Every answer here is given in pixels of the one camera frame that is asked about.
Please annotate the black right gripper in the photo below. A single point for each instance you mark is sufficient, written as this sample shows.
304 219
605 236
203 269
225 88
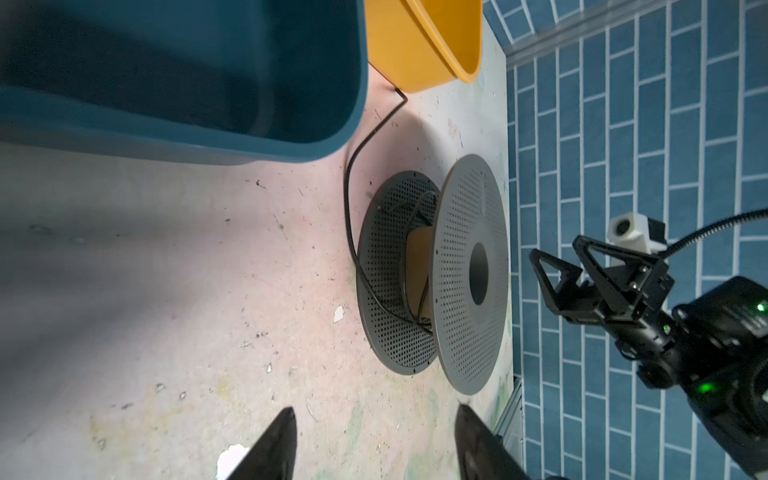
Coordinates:
620 291

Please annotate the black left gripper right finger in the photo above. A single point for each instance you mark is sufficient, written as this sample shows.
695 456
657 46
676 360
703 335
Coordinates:
481 455

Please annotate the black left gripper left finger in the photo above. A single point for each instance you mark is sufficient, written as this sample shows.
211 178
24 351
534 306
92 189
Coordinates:
273 456

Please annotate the grey perforated cable spool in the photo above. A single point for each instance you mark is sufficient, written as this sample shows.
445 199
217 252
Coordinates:
432 273

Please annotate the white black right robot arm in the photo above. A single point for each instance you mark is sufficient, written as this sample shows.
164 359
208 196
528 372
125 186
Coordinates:
714 348

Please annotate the yellow plastic bin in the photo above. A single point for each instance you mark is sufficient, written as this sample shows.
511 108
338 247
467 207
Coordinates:
418 45

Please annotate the dark teal plastic bin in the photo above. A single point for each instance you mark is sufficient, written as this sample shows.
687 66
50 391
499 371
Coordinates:
199 82

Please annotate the aluminium corner post right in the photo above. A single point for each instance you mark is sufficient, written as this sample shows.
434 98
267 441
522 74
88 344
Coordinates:
584 23

